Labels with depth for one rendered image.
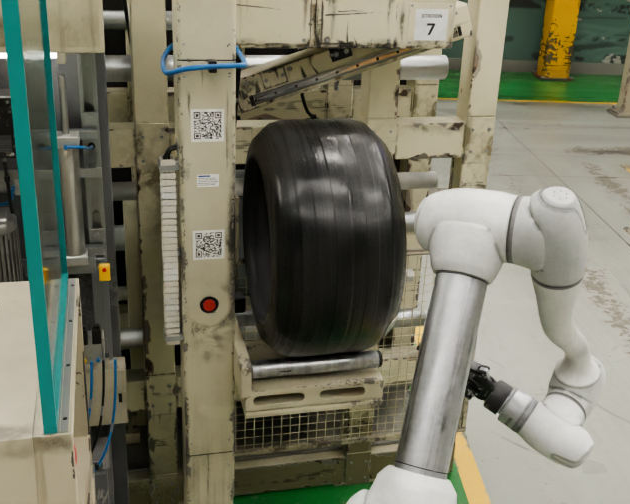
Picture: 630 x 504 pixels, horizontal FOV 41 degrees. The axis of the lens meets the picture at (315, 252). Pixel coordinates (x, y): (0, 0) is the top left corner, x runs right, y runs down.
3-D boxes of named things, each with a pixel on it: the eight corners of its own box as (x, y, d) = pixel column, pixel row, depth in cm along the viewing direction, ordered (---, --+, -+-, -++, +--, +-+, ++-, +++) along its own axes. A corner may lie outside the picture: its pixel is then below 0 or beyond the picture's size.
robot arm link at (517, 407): (511, 439, 195) (489, 424, 196) (528, 412, 200) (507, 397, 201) (525, 421, 188) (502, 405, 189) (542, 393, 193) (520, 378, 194)
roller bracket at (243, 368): (240, 400, 207) (240, 365, 203) (219, 325, 243) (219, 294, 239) (254, 399, 208) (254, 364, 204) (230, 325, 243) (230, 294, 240)
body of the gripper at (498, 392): (504, 404, 190) (469, 380, 192) (492, 421, 196) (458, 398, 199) (519, 382, 194) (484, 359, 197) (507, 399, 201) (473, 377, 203)
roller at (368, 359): (248, 382, 210) (248, 366, 208) (245, 373, 214) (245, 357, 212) (382, 370, 218) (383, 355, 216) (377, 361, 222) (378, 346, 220)
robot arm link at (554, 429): (509, 443, 195) (533, 405, 203) (568, 485, 191) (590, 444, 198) (526, 421, 186) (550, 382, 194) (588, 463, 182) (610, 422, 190)
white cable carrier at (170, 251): (165, 345, 210) (160, 160, 192) (164, 335, 215) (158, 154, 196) (183, 343, 211) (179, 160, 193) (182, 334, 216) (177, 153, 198)
